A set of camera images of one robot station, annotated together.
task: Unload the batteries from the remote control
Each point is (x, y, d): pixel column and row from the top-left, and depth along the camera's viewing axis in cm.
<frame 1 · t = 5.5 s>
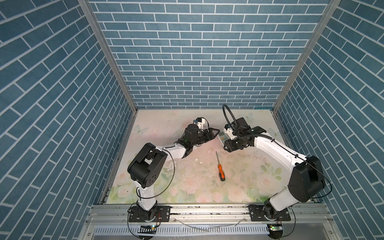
left hand: (218, 133, 86), fingers open
right hand: (227, 144, 86), fingers open
orange handled screwdriver: (221, 174, 86), point 3 cm above the table

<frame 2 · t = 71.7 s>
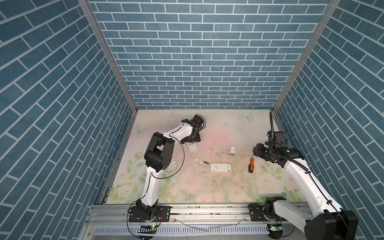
left hand: (192, 140, 100), fingers open
right hand: (255, 148, 82), fingers open
orange handled screwdriver: (251, 167, 90), point 2 cm above the table
white remote control right: (219, 167, 91), point 2 cm above the table
white battery cover: (232, 149, 100), on the table
gold blue AAA battery: (231, 154, 96), on the table
dark grey AAA battery: (204, 162, 93), on the table

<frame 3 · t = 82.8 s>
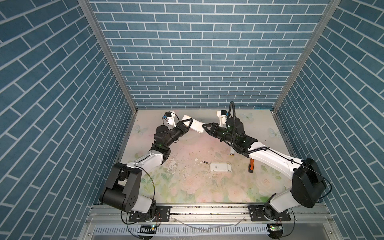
left hand: (193, 121, 78), fingers closed
right hand: (200, 125, 77), fingers closed
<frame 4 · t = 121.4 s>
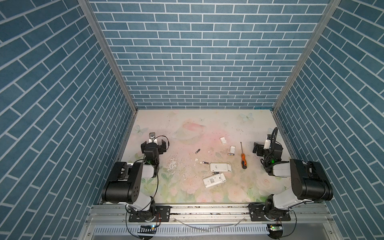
left hand: (154, 140, 93), fingers open
right hand: (262, 142, 95), fingers open
orange handled screwdriver: (244, 163, 91), point 3 cm above the table
white battery cover 2: (223, 140, 104), on the table
black AAA battery: (197, 151, 98), on the table
black AAA battery 2: (215, 173, 88), on the table
